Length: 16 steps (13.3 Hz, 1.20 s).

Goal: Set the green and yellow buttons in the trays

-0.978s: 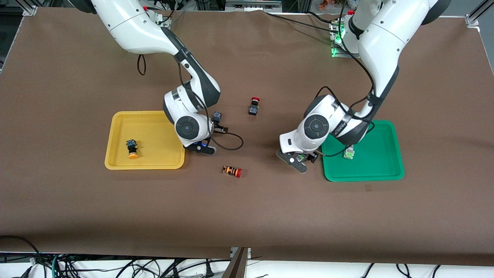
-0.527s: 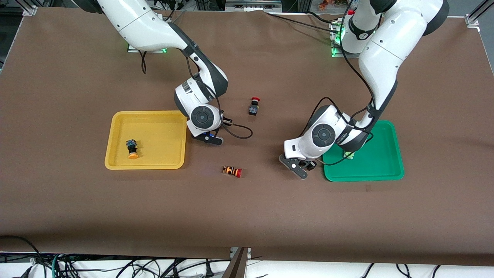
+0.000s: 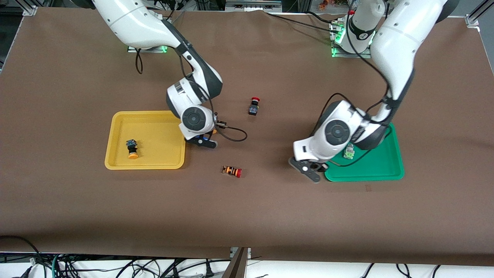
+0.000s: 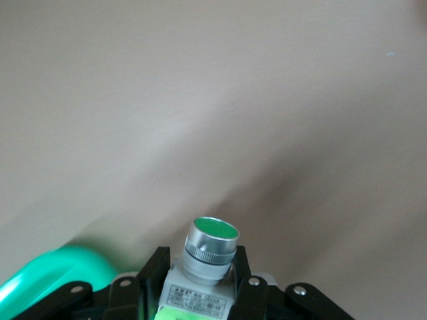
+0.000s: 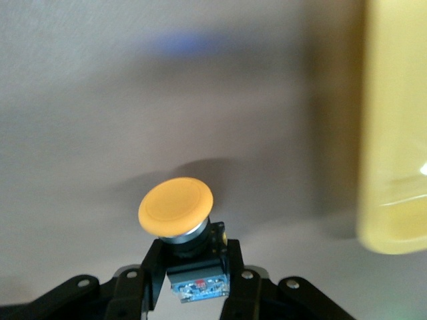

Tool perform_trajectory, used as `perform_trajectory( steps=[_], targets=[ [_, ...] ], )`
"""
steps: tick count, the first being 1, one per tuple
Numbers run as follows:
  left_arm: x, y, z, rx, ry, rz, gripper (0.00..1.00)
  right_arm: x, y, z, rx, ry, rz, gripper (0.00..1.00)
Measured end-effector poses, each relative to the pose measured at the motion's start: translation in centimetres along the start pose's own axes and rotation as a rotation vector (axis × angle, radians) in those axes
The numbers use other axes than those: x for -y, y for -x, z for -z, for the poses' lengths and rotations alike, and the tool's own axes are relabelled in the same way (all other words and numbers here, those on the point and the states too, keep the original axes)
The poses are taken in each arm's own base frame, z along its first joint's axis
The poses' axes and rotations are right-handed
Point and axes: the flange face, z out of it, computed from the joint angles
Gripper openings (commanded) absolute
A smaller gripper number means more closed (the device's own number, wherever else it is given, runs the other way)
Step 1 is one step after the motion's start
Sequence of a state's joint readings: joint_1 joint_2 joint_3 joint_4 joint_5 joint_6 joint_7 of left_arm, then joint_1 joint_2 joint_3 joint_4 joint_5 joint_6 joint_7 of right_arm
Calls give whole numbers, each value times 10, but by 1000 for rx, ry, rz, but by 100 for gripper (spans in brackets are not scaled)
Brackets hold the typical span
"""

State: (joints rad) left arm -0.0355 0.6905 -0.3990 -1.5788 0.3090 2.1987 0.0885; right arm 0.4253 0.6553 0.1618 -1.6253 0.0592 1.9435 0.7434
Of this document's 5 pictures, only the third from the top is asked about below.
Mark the green push button grey body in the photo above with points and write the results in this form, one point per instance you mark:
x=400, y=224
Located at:
x=349, y=151

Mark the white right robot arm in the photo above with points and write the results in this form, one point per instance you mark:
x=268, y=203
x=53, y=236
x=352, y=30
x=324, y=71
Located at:
x=127, y=19

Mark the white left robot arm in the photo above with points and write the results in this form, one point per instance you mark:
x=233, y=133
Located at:
x=397, y=46

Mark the red push button black body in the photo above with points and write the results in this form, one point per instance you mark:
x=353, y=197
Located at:
x=254, y=108

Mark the red push button orange striped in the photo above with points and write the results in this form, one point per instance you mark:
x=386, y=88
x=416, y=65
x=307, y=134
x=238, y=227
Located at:
x=232, y=171

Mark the brown table cover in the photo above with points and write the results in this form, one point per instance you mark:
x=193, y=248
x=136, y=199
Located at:
x=247, y=212

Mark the yellow plastic tray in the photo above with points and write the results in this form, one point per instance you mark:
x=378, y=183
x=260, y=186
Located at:
x=154, y=139

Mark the wooden board under table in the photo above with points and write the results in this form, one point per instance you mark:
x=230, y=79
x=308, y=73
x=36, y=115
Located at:
x=238, y=266

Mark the green plastic tray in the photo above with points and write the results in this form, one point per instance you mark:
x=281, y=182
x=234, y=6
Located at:
x=378, y=162

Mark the grey device behind table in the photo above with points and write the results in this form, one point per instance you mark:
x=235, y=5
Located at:
x=252, y=4

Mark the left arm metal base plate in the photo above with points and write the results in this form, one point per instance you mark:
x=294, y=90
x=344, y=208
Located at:
x=335, y=52

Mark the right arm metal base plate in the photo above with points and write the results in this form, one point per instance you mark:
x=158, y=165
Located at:
x=133, y=49

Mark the aluminium frame profile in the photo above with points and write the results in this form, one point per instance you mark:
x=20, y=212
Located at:
x=476, y=17

